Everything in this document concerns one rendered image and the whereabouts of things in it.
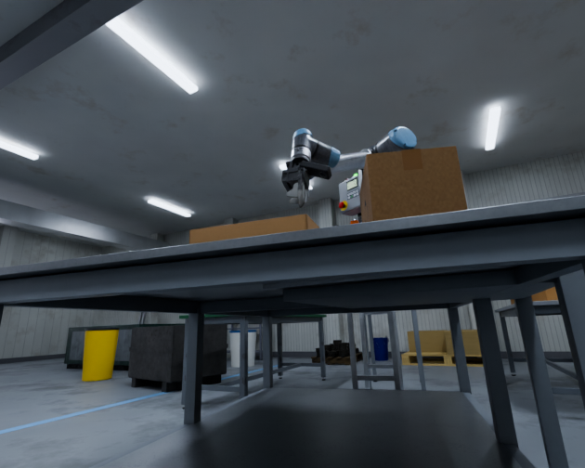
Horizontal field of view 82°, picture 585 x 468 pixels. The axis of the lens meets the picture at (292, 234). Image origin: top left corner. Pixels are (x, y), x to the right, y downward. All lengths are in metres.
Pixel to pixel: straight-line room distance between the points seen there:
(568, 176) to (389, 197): 7.00
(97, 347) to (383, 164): 5.46
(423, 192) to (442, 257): 0.37
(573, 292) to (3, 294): 1.41
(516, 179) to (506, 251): 7.11
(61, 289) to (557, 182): 7.57
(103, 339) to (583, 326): 5.67
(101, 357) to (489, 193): 7.32
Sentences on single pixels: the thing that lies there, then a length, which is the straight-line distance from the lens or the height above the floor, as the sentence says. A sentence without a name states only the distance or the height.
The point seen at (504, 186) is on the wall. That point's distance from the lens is 7.66.
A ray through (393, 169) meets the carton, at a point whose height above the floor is 1.07.
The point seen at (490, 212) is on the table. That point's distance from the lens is 0.59.
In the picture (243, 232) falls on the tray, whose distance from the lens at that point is 0.68.
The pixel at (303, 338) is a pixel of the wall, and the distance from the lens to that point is 7.91.
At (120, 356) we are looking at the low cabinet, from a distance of 7.21.
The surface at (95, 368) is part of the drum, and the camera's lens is 6.02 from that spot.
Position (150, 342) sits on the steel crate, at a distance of 4.65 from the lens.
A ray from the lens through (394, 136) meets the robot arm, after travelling 1.54.
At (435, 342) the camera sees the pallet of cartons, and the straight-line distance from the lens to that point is 6.48.
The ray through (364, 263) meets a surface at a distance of 0.61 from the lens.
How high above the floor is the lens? 0.66
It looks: 15 degrees up
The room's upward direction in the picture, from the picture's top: 2 degrees counter-clockwise
